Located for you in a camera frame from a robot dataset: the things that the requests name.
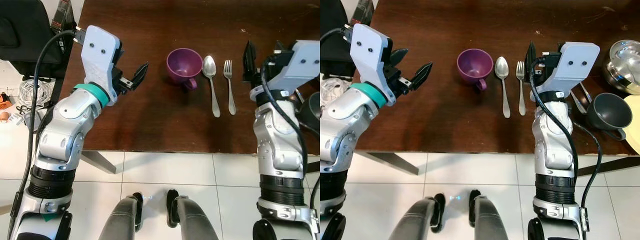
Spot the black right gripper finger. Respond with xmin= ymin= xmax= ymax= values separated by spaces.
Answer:
xmin=525 ymin=42 xmax=539 ymax=82
xmin=243 ymin=41 xmax=259 ymax=83

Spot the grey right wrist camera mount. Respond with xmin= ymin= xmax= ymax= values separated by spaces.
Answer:
xmin=542 ymin=42 xmax=601 ymax=94
xmin=250 ymin=40 xmax=321 ymax=101

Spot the dark table leg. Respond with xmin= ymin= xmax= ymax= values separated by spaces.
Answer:
xmin=577 ymin=156 xmax=640 ymax=177
xmin=80 ymin=150 xmax=117 ymax=175
xmin=357 ymin=150 xmax=420 ymax=176

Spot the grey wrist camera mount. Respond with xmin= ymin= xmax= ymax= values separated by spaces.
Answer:
xmin=80 ymin=25 xmax=122 ymax=94
xmin=542 ymin=42 xmax=601 ymax=94
xmin=250 ymin=40 xmax=321 ymax=101
xmin=350 ymin=23 xmax=392 ymax=92

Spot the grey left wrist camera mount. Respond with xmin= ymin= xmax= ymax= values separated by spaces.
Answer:
xmin=350 ymin=23 xmax=392 ymax=92
xmin=80 ymin=25 xmax=122 ymax=94

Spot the dark grey cup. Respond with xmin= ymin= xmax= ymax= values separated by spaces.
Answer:
xmin=586 ymin=93 xmax=634 ymax=141
xmin=300 ymin=91 xmax=321 ymax=134

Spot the purple plastic cup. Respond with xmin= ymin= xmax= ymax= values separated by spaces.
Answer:
xmin=456 ymin=48 xmax=495 ymax=92
xmin=166 ymin=48 xmax=204 ymax=91

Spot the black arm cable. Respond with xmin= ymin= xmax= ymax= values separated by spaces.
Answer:
xmin=530 ymin=56 xmax=604 ymax=233
xmin=320 ymin=25 xmax=354 ymax=44
xmin=260 ymin=62 xmax=321 ymax=211
xmin=7 ymin=29 xmax=87 ymax=240

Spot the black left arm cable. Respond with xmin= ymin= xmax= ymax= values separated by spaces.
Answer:
xmin=7 ymin=29 xmax=87 ymax=240
xmin=320 ymin=25 xmax=354 ymax=44

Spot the pale yellow plate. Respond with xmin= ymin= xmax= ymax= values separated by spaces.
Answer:
xmin=623 ymin=95 xmax=640 ymax=155

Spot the grey robot leg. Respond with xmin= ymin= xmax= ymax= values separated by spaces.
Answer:
xmin=166 ymin=189 xmax=221 ymax=240
xmin=469 ymin=189 xmax=519 ymax=240
xmin=97 ymin=194 xmax=144 ymax=240
xmin=387 ymin=194 xmax=446 ymax=240

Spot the white coiled wire bundle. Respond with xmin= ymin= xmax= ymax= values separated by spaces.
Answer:
xmin=19 ymin=79 xmax=56 ymax=107
xmin=320 ymin=75 xmax=354 ymax=102

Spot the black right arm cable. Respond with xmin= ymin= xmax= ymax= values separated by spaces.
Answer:
xmin=530 ymin=56 xmax=604 ymax=233
xmin=260 ymin=62 xmax=321 ymax=211

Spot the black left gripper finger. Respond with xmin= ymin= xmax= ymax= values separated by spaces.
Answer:
xmin=390 ymin=48 xmax=409 ymax=67
xmin=410 ymin=62 xmax=434 ymax=92
xmin=131 ymin=61 xmax=150 ymax=90

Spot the grey right robot leg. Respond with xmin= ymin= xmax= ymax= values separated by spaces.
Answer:
xmin=469 ymin=189 xmax=519 ymax=240
xmin=166 ymin=189 xmax=221 ymax=240

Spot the black office chair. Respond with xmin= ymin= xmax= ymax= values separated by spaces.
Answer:
xmin=0 ymin=0 xmax=77 ymax=79
xmin=320 ymin=0 xmax=359 ymax=78

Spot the grey left robot leg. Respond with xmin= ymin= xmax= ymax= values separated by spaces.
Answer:
xmin=97 ymin=194 xmax=144 ymax=240
xmin=387 ymin=194 xmax=446 ymax=240

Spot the shiny steel pot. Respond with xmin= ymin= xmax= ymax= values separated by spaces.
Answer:
xmin=602 ymin=40 xmax=640 ymax=96

